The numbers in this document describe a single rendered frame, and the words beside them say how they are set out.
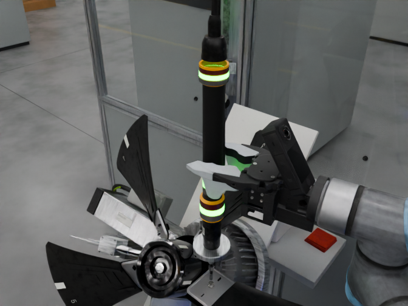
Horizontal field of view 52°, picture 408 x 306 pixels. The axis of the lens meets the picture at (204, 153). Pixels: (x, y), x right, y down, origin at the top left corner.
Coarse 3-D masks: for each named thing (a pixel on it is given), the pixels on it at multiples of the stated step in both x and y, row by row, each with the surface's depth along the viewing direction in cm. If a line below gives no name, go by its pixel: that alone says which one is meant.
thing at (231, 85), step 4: (228, 60) 128; (232, 60) 127; (232, 64) 126; (232, 68) 124; (232, 72) 121; (232, 76) 121; (232, 80) 121; (228, 84) 122; (232, 84) 122; (228, 88) 123; (232, 88) 123; (228, 92) 123; (232, 92) 123
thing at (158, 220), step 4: (156, 212) 93; (156, 216) 94; (160, 216) 91; (156, 220) 96; (160, 220) 91; (156, 224) 98; (164, 228) 90; (160, 232) 95; (164, 232) 91; (160, 236) 97; (164, 236) 92
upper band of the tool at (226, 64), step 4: (200, 64) 59; (204, 64) 61; (208, 64) 61; (220, 64) 61; (224, 64) 61; (228, 64) 59; (204, 68) 58; (208, 68) 57; (212, 68) 57; (216, 68) 57; (220, 68) 57; (224, 68) 58; (200, 72) 59; (208, 80) 58; (220, 80) 58; (204, 84) 59
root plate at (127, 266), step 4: (132, 260) 92; (136, 260) 91; (124, 264) 93; (128, 264) 93; (132, 264) 92; (136, 264) 92; (124, 268) 94; (128, 268) 94; (132, 268) 93; (128, 272) 94; (132, 272) 94; (132, 276) 95; (136, 276) 95; (136, 280) 96
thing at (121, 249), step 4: (72, 236) 117; (84, 240) 114; (88, 240) 113; (92, 240) 112; (96, 240) 112; (92, 244) 112; (96, 244) 111; (116, 248) 107; (120, 248) 106; (124, 248) 106; (128, 248) 105; (132, 248) 106; (120, 252) 106; (124, 252) 105; (128, 252) 105; (132, 252) 104; (136, 252) 104; (136, 256) 104
